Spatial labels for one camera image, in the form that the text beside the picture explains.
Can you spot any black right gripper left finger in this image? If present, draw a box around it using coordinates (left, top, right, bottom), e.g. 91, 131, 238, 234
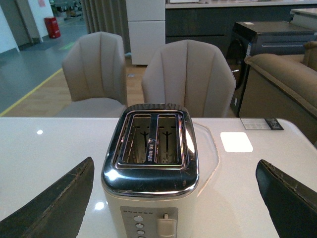
0, 157, 94, 238

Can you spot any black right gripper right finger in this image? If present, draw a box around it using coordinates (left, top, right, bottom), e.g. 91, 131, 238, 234
256, 160, 317, 238

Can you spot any cream chrome two-slot toaster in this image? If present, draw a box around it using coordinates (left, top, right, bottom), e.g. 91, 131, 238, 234
101, 104, 200, 238

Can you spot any beige sofa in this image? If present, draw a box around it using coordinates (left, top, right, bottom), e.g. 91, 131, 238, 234
239, 41, 317, 145

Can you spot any beige chair left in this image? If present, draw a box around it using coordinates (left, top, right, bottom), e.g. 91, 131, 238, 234
57, 32, 128, 118

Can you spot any beige chair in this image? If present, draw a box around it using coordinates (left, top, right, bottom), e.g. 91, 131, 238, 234
141, 40, 236, 118
57, 32, 128, 118

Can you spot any beige chair right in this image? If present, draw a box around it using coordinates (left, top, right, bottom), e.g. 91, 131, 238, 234
141, 40, 236, 118

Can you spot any black washing machine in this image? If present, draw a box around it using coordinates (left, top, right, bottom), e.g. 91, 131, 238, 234
226, 21, 317, 116

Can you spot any red fire extinguisher box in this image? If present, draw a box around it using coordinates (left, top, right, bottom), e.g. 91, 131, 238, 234
44, 17, 61, 39

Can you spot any dark grey kitchen counter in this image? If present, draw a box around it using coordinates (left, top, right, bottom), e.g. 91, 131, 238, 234
165, 0, 317, 53

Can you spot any beige curtain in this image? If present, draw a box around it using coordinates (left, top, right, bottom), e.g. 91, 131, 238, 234
81, 0, 131, 53

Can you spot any white cabinet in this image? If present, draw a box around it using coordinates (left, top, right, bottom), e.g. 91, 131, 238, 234
126, 0, 165, 65

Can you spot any white toaster power cable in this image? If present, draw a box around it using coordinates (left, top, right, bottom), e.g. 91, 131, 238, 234
192, 122, 220, 196

